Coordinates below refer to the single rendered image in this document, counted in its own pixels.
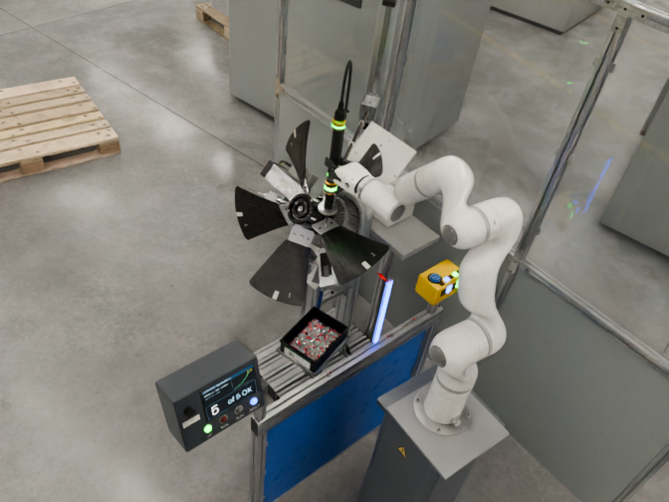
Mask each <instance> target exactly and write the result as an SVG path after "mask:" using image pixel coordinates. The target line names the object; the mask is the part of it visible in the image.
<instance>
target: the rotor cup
mask: <svg viewBox="0 0 669 502"><path fill-rule="evenodd" d="M314 199H315V200H317V201H318V202H316V201H314ZM322 201H323V198H321V197H316V198H314V197H312V196H310V195H308V194H306V193H300V194H297V195H295V196H294V197H293V198H292V199H291V201H290V202H289V205H288V209H287V213H288V217H289V219H290V220H291V221H292V222H293V223H294V224H297V225H299V226H302V227H303V228H306V229H308V230H311V231H313V232H315V235H319V233H317V232H316V231H315V230H314V229H313V228H312V227H311V226H312V225H313V224H316V223H318V222H320V221H322V220H325V219H326V217H325V216H324V215H323V214H321V213H320V212H319V209H318V207H319V204H320V203H321V202H322ZM299 206H303V210H302V211H299V210H298V208H299ZM312 217H313V218H315V219H316V221H315V220H313V219H311V218H312Z"/></svg>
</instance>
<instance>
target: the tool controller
mask: <svg viewBox="0 0 669 502"><path fill-rule="evenodd" d="M155 385H156V389H157V392H158V395H159V399H160V402H161V406H162V409H163V412H164V416H165V419H166V423H167V426H168V430H169V431H170V433H171V434H172V435H173V436H174V438H175V439H176V440H177V441H178V443H179V444H180V445H181V446H182V448H183V449H184V450H185V451H186V452H188V451H190V450H192V449H193V448H195V447H197V446H198V445H200V444H202V443H203V442H205V441H206V440H208V439H210V438H211V437H213V436H215V435H216V434H218V433H220V432H221V431H223V430H224V429H226V428H228V427H229V426H231V425H233V424H234V423H236V422H238V421H239V420H241V419H242V418H244V417H246V416H247V415H249V414H251V413H252V412H254V411H255V410H257V409H259V408H260V407H262V406H264V405H265V401H264V395H263V389H262V383H261V377H260V372H259V366H258V360H257V357H256V356H255V355H254V354H253V353H252V352H251V351H250V350H249V349H247V348H246V347H245V346H244V345H243V344H242V343H241V342H239V341H238V340H234V341H232V342H230V343H229V344H227V345H225V346H223V347H221V348H219V349H217V350H215V351H213V352H211V353H209V354H208V355H206V356H204V357H202V358H200V359H198V360H196V361H194V362H192V363H190V364H189V365H187V366H185V367H183V368H181V369H179V370H177V371H175V372H173V373H171V374H169V375H168V376H165V377H163V378H161V379H159V380H157V381H156V382H155ZM254 396H256V397H257V399H258V401H257V403H256V404H254V405H251V404H250V399H251V398H252V397H254ZM221 398H222V403H223V407H224V412H222V413H220V414H219V415H217V416H215V417H214V418H212V419H210V420H209V421H208V417H207V413H206V409H205V407H207V406H208V405H210V404H212V403H214V402H215V401H217V400H219V399H221ZM238 405H242V406H243V410H242V412H241V413H239V414H236V413H235V408H236V407H237V406H238ZM223 414H226V415H227V416H228V419H227V421H226V422H224V423H220V422H219V418H220V417H221V416H222V415H223ZM206 424H211V425H212V429H211V430H210V431H209V432H207V433H205V432H204V431H203V428H204V426H205V425H206Z"/></svg>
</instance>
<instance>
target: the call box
mask: <svg viewBox="0 0 669 502"><path fill-rule="evenodd" d="M459 269H460V268H458V267H457V266H456V265H454V264H453V263H452V262H451V261H449V260H448V259H446V260H444V261H443V262H441V263H439V264H437V265H436V266H434V267H432V268H430V269H428V270H427V271H425V272H423V273H421V274H420V275H419V277H418V281H417V284H416V288H415V291H416V292H417V293H418V294H419V295H420V296H421V297H422V298H424V299H425V300H426V301H427V302H428V303H429V304H431V305H432V306H434V305H436V304H438V303H439V302H441V301H442V300H444V299H446V298H447V297H449V296H451V295H452V294H454V293H455V292H457V291H458V287H457V288H455V289H453V290H452V291H450V292H449V293H445V295H444V296H442V297H440V295H441V292H442V290H444V289H447V288H448V287H449V286H451V285H452V284H454V283H456V282H457V281H458V277H459V275H458V276H456V277H455V276H454V278H453V279H450V278H449V279H450V281H448V282H446V281H445V280H444V278H445V277H448V276H449V275H450V274H452V273H454V272H456V271H457V270H459ZM433 273H436V274H438V275H439V276H440V277H441V279H440V281H442V282H444V283H445V285H443V286H440V285H439V284H438V283H439V282H440V281H439V282H432V281H431V280H430V278H429V277H430V275H431V274H433ZM456 273H457V272H456Z"/></svg>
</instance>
